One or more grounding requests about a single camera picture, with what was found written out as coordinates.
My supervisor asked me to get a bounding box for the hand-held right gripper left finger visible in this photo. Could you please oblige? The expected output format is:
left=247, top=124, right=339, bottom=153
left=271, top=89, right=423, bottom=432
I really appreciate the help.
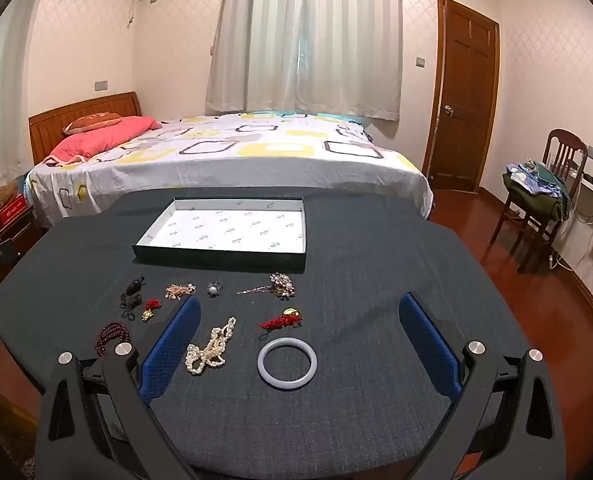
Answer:
left=34, top=295, right=202, bottom=480

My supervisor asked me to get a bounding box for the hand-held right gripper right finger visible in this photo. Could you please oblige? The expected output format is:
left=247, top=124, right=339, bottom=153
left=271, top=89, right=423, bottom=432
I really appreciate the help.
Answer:
left=399, top=291, right=567, bottom=480

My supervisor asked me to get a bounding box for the dark red bead bracelet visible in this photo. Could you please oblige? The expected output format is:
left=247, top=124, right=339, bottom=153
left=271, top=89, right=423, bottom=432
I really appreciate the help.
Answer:
left=94, top=322, right=131, bottom=358

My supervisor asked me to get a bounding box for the black hair ornament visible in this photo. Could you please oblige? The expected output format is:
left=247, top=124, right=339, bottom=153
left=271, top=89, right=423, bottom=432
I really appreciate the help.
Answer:
left=120, top=275, right=147, bottom=318

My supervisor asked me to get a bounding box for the white jade bangle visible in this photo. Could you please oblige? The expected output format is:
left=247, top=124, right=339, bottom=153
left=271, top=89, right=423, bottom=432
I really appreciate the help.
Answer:
left=257, top=337, right=319, bottom=387

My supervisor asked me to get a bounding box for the shallow white-lined box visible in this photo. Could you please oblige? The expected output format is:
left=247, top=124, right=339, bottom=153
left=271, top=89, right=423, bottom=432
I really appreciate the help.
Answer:
left=131, top=197, right=309, bottom=274

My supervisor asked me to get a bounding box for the dark wooden nightstand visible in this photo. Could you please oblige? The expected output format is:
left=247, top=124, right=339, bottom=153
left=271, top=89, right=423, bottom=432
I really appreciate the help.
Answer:
left=0, top=205, right=42, bottom=291

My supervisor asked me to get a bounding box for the red box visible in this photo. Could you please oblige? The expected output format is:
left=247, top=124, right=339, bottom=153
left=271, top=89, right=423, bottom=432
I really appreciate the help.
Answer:
left=0, top=195, right=30, bottom=228

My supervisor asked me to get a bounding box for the brown teddy bear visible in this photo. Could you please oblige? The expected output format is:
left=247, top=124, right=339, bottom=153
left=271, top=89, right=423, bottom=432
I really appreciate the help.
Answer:
left=0, top=182, right=18, bottom=216

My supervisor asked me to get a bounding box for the flower hairpin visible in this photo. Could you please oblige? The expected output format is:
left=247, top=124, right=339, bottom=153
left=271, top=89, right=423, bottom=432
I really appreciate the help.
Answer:
left=236, top=272, right=297, bottom=301

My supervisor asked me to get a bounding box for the wooden bed headboard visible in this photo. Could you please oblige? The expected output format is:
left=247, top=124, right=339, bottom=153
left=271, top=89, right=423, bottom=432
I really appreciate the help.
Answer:
left=29, top=91, right=143, bottom=166

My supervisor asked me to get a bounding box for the pink pillow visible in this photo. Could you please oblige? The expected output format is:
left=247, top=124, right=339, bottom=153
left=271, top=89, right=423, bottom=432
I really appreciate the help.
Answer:
left=44, top=116, right=162, bottom=167

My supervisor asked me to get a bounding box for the orange red pillow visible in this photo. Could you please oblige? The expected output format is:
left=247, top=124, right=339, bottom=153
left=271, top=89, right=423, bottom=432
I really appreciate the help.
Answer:
left=62, top=111, right=122, bottom=136

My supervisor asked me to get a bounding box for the pile of clothes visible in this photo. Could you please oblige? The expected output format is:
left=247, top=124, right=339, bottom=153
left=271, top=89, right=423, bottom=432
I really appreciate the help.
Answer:
left=501, top=159, right=572, bottom=221

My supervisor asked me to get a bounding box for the bed with patterned sheet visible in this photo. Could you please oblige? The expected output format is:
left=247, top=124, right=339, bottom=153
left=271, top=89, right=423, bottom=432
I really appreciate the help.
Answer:
left=26, top=110, right=435, bottom=228

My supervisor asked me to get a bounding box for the white side table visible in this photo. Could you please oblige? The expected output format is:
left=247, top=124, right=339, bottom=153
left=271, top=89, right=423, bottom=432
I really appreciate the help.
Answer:
left=551, top=170, right=593, bottom=271

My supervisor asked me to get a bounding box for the dark wooden chair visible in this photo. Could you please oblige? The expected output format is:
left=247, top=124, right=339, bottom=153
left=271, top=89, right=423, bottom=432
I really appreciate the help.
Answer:
left=491, top=129, right=588, bottom=275

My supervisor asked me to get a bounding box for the brown wooden door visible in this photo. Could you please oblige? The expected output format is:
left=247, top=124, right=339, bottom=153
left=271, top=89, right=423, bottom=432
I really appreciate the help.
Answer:
left=421, top=0, right=501, bottom=193

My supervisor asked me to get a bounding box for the white curtain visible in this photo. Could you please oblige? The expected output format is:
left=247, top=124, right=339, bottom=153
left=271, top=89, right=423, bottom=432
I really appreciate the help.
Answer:
left=205, top=0, right=403, bottom=121

